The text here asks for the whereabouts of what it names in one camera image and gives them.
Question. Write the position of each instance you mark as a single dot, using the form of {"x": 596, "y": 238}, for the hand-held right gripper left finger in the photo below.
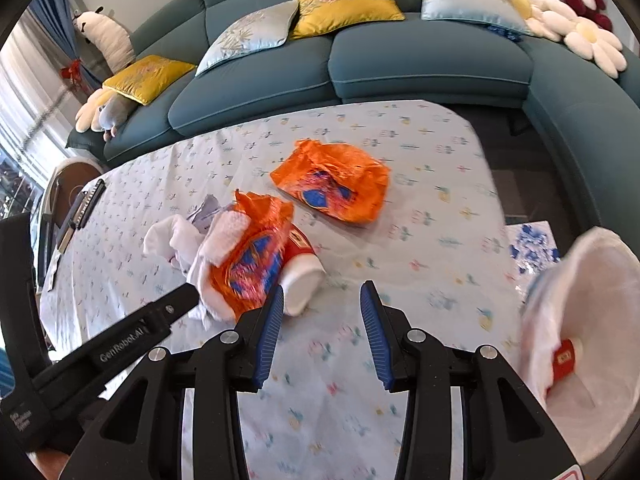
{"x": 267, "y": 335}

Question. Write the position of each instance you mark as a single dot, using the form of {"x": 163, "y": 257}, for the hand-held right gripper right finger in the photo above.
{"x": 375, "y": 335}

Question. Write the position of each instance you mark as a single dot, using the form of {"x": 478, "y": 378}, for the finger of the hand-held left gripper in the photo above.
{"x": 125, "y": 345}

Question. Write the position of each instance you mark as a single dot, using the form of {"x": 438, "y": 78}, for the white cotton glove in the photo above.
{"x": 170, "y": 242}
{"x": 225, "y": 232}
{"x": 205, "y": 307}

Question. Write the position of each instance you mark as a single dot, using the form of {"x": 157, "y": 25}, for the orange plastic snack bag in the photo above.
{"x": 330, "y": 185}
{"x": 250, "y": 265}

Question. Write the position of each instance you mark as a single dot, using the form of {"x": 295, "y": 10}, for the red paper bucket white rim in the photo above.
{"x": 562, "y": 365}

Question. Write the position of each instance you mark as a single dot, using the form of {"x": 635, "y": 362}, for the bin with white plastic liner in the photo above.
{"x": 600, "y": 285}

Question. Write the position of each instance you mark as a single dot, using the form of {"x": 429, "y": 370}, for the floral white tablecloth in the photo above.
{"x": 425, "y": 245}

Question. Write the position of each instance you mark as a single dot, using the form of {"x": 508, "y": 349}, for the black remote control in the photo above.
{"x": 90, "y": 200}

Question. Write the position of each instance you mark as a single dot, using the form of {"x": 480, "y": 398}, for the round wooden back chair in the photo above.
{"x": 67, "y": 180}

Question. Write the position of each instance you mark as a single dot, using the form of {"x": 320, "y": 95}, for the grey paper scrap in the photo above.
{"x": 202, "y": 209}

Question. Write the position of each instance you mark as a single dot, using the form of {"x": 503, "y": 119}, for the blue floral white box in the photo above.
{"x": 532, "y": 245}

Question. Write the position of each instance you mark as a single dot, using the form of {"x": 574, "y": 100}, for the grey plush toy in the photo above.
{"x": 114, "y": 112}

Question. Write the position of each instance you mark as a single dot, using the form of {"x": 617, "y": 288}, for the sheer white curtain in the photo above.
{"x": 25, "y": 85}

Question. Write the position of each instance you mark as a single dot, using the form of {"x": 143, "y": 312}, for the red curtain bow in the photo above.
{"x": 72, "y": 72}

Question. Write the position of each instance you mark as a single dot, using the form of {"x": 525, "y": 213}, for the yellow embroidered cushion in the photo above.
{"x": 345, "y": 2}
{"x": 145, "y": 77}

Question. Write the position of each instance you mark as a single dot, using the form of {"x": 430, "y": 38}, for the teal fabric sofa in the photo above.
{"x": 430, "y": 65}

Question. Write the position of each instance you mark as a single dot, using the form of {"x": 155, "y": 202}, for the white long plush toy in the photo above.
{"x": 107, "y": 37}

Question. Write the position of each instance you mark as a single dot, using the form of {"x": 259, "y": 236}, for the blue curtain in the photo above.
{"x": 55, "y": 20}

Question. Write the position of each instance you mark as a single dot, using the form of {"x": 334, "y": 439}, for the light blue embroidered cushion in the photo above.
{"x": 462, "y": 2}
{"x": 247, "y": 35}

